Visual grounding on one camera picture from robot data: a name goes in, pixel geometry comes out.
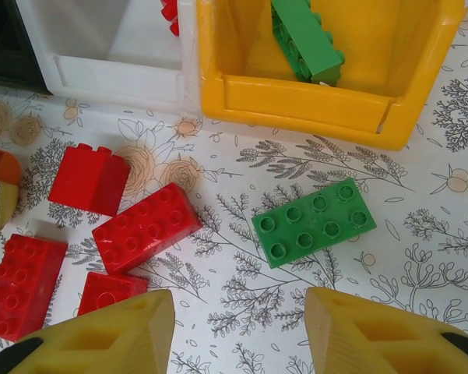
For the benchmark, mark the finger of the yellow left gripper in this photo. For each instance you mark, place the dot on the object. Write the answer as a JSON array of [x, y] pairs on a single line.
[[4, 202]]

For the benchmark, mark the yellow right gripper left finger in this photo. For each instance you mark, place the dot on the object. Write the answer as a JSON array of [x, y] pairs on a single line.
[[101, 343]]

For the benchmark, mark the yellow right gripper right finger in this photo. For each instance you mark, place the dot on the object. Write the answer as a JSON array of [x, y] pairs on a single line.
[[374, 343]]

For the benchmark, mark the small orange lego brick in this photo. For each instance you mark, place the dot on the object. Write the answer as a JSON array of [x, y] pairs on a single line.
[[0, 165]]

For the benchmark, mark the long red lego brick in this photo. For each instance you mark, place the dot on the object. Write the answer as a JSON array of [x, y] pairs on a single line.
[[109, 292], [148, 230], [19, 284]]

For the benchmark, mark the small red lego brick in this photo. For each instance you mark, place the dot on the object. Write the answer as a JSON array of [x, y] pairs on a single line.
[[172, 15], [85, 183]]

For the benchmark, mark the green lego plate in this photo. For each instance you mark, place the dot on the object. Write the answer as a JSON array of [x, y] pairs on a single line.
[[315, 226]]

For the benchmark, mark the black plastic bin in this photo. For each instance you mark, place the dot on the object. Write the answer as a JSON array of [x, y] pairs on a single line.
[[8, 46]]

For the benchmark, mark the white plastic bin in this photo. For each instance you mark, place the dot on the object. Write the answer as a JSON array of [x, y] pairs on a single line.
[[120, 78]]

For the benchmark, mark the yellow plastic bin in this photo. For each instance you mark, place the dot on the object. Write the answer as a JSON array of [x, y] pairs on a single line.
[[296, 101]]

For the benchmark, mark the long green lego brick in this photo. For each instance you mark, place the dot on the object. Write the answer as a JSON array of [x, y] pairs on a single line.
[[307, 43]]

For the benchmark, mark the floral table cover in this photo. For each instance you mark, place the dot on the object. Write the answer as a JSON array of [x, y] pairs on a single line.
[[237, 311]]

